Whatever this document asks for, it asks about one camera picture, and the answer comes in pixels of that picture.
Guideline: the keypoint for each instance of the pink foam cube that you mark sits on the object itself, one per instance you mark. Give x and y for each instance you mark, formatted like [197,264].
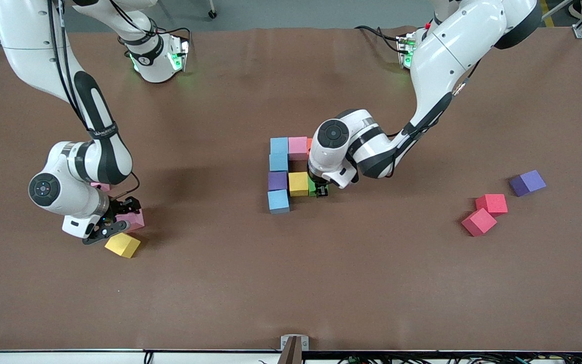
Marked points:
[101,186]
[298,147]
[134,221]

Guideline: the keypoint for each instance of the green foam cube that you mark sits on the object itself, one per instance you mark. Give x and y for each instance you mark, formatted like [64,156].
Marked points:
[311,188]

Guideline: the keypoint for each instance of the yellow foam cube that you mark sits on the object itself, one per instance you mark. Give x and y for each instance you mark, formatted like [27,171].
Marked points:
[122,245]
[298,183]

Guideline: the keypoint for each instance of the purple foam cube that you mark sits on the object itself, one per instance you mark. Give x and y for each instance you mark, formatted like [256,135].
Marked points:
[528,182]
[278,181]

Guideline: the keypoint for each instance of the blue foam cube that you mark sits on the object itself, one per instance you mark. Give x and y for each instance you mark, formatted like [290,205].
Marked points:
[279,162]
[278,200]
[279,145]

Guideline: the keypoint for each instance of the red foam cube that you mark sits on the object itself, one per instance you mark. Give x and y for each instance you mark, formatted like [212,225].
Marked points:
[494,203]
[479,223]

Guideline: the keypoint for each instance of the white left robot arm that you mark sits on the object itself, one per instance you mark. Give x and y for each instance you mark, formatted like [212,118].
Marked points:
[442,55]

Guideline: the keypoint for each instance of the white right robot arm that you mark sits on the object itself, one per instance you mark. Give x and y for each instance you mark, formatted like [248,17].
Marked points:
[33,50]

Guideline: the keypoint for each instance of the brown table cover sheet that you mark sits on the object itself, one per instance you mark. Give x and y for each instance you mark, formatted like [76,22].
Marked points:
[291,303]

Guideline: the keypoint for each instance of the white table edge rail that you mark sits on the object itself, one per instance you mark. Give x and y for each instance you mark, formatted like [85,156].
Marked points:
[43,358]

